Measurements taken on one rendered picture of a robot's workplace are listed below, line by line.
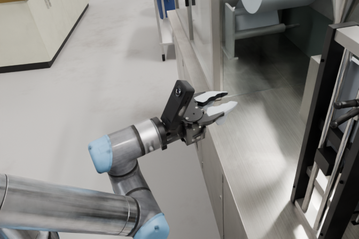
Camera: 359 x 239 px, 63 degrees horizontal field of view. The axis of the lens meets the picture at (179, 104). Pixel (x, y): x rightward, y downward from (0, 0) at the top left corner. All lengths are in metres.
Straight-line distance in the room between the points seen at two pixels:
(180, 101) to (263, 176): 0.48
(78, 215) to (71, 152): 2.07
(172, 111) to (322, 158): 0.35
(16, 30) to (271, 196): 3.43
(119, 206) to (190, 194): 1.50
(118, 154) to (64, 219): 0.18
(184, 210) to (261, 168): 1.05
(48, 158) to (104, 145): 2.01
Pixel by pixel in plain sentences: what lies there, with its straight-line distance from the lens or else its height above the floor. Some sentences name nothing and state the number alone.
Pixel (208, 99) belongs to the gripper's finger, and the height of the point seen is 1.24.
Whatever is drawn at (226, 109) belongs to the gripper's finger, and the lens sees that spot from 0.70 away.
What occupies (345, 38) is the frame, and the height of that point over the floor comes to 1.43.
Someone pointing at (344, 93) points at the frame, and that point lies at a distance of 0.66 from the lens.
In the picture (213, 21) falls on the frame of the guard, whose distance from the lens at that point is 1.11.
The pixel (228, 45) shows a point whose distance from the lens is 1.18.
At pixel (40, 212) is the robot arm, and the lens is 0.51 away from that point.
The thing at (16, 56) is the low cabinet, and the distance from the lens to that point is 4.06.
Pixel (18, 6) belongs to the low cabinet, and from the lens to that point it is 3.75.
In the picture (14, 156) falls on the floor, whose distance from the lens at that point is 2.83.
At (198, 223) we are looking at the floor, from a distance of 1.94.
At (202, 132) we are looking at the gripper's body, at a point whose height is 1.18.
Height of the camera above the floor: 1.67
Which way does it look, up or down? 37 degrees down
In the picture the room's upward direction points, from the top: 7 degrees counter-clockwise
